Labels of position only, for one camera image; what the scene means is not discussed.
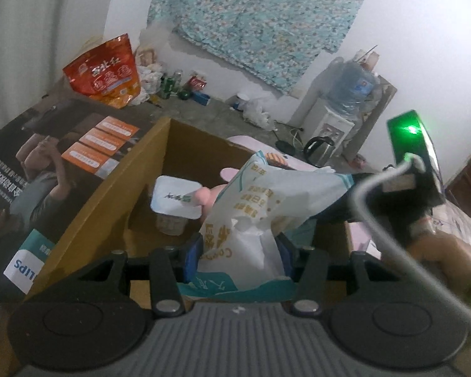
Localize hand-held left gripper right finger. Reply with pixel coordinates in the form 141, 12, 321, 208
277, 232, 393, 317

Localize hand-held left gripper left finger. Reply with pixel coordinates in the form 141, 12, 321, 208
74, 236, 205, 320

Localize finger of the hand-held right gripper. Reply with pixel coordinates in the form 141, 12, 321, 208
312, 172, 377, 225

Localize white teal tissue packet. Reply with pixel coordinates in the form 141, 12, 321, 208
178, 151, 354, 303

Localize pink plush toy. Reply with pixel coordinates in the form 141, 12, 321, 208
196, 167, 244, 221

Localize clear cup with white lid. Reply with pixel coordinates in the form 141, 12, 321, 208
150, 176, 203, 236

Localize brown cardboard box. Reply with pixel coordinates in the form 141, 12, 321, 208
24, 117, 356, 311

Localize person's right hand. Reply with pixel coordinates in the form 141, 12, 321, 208
410, 232, 471, 283

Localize electric kettle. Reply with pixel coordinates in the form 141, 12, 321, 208
303, 135, 336, 166

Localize white water dispenser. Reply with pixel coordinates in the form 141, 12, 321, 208
290, 96, 356, 154

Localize patterned board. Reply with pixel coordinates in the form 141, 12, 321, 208
361, 74, 398, 126

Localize crumpled white plastic bag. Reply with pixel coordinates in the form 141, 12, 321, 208
241, 98, 277, 131

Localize crumpled white wrappers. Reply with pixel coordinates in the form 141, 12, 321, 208
135, 65, 160, 105

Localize red snack bag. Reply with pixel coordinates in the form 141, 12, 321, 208
62, 33, 140, 108

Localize teal floral cloth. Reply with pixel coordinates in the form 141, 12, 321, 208
147, 0, 371, 95

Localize grey cable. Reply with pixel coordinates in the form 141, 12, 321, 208
347, 155, 471, 340

